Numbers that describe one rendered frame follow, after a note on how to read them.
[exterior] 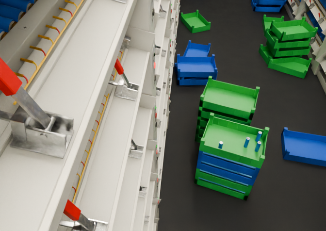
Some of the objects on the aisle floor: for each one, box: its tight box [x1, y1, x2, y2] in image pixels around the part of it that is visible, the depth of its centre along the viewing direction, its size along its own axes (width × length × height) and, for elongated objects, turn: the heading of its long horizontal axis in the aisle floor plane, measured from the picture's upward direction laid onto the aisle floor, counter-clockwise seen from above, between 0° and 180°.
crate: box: [194, 176, 249, 201], centre depth 164 cm, size 30×20×8 cm
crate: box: [281, 127, 326, 166], centre depth 177 cm, size 30×20×8 cm
